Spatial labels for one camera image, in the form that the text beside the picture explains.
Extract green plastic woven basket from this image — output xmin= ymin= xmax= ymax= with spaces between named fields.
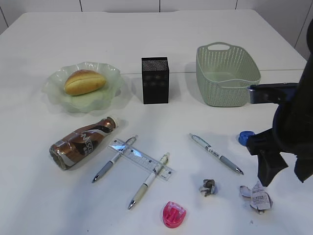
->
xmin=196 ymin=42 xmax=261 ymax=107

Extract cream grip pen middle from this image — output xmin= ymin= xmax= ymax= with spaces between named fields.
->
xmin=128 ymin=152 xmax=170 ymax=210

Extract large white paper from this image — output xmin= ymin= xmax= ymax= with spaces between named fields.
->
xmin=240 ymin=181 xmax=273 ymax=214

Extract pink pencil sharpener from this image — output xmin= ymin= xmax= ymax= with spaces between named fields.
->
xmin=162 ymin=201 xmax=187 ymax=229

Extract sugared bread roll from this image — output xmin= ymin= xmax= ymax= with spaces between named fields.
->
xmin=64 ymin=70 xmax=107 ymax=95

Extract grey grip pen left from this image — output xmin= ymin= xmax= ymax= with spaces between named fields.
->
xmin=92 ymin=135 xmax=138 ymax=183

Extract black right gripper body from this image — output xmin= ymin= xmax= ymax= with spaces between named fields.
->
xmin=246 ymin=58 xmax=313 ymax=182

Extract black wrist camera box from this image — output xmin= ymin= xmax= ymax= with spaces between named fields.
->
xmin=247 ymin=83 xmax=298 ymax=104

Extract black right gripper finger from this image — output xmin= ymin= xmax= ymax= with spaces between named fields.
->
xmin=257 ymin=150 xmax=288 ymax=187

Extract small dark paper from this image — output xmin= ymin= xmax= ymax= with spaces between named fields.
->
xmin=199 ymin=179 xmax=218 ymax=197

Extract clear plastic ruler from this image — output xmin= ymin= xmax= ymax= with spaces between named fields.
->
xmin=108 ymin=139 xmax=176 ymax=181

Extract green wavy glass plate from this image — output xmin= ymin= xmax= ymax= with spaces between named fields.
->
xmin=42 ymin=62 xmax=124 ymax=113

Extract brown coffee drink bottle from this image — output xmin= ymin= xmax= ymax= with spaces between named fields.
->
xmin=49 ymin=116 xmax=120 ymax=170

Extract blue pencil sharpener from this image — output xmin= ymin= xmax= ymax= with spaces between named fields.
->
xmin=238 ymin=131 xmax=255 ymax=146

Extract black mesh pen holder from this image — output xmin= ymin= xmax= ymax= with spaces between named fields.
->
xmin=141 ymin=57 xmax=169 ymax=104

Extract blue grey pen right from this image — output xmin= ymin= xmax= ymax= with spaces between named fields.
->
xmin=189 ymin=133 xmax=244 ymax=175

